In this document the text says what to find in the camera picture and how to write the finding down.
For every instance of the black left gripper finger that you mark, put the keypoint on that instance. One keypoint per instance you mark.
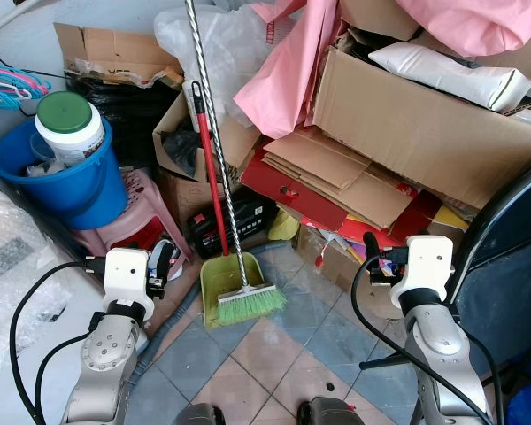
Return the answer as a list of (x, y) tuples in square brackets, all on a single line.
[(173, 258)]

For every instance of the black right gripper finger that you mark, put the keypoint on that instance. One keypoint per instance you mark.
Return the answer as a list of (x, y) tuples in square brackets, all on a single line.
[(371, 246)]

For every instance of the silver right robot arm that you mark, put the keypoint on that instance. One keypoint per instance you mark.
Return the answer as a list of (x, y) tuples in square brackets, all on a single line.
[(438, 354)]

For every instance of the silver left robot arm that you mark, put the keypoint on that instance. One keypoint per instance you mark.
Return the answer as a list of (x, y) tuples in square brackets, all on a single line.
[(102, 363)]

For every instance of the blue and pink clothes hangers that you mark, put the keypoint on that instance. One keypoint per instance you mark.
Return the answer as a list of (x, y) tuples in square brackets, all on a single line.
[(9, 88)]

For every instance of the pink plastic stool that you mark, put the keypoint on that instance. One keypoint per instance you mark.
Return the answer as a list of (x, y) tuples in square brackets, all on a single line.
[(137, 217)]

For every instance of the flattened brown cardboard stack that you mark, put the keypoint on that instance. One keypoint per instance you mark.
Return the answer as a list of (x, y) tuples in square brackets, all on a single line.
[(336, 173)]

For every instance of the black box with label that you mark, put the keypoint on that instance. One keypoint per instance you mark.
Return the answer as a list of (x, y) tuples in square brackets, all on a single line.
[(248, 221)]

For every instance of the red flat cardboard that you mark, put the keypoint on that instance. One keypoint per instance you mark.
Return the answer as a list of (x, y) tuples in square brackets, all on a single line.
[(288, 195)]

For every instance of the black folding chair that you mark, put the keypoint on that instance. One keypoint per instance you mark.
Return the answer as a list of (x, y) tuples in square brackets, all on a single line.
[(504, 283)]

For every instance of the blue plastic bucket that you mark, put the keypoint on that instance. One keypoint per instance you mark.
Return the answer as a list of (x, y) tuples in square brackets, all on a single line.
[(71, 190)]

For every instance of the large brown cardboard box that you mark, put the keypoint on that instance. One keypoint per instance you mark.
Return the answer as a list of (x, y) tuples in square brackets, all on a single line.
[(416, 133)]

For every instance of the small open cardboard box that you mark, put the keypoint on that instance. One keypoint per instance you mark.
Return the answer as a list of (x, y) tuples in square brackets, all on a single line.
[(179, 124)]

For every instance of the clear bubble wrap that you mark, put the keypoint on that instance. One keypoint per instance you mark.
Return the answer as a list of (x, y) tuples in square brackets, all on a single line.
[(13, 257)]

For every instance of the grey left robot foot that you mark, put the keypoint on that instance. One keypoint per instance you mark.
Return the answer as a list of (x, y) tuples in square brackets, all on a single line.
[(199, 415)]

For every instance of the grey robot foot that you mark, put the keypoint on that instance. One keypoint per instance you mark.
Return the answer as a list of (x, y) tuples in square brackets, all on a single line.
[(329, 413), (199, 415)]

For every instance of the black plastic bag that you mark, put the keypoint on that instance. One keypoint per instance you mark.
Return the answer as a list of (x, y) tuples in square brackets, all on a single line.
[(128, 115)]

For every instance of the grey right robot foot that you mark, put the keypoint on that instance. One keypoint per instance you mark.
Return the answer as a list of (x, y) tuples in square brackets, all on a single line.
[(329, 413)]

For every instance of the white jar with green lid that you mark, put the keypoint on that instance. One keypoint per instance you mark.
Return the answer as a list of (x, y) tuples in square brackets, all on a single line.
[(69, 128)]

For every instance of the pink hanging sheet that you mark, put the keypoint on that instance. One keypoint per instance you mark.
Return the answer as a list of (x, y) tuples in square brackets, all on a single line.
[(288, 84)]

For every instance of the white plastic pouch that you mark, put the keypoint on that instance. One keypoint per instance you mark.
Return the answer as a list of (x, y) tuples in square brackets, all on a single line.
[(451, 75)]

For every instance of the torn printed cardboard box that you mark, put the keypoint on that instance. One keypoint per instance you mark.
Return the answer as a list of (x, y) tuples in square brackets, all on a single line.
[(115, 53)]

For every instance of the clear plastic bag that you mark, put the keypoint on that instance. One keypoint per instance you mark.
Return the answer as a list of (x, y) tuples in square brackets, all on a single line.
[(234, 49)]

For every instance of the pink bundled cloth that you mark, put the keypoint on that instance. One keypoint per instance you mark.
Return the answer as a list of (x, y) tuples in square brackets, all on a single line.
[(478, 22)]

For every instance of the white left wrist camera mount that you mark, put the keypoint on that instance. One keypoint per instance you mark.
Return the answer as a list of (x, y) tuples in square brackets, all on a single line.
[(126, 273)]

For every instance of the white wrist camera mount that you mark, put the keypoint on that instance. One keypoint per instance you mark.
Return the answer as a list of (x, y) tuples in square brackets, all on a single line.
[(427, 266), (126, 273)]

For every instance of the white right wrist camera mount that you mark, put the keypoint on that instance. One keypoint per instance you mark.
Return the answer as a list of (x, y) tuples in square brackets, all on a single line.
[(427, 266)]

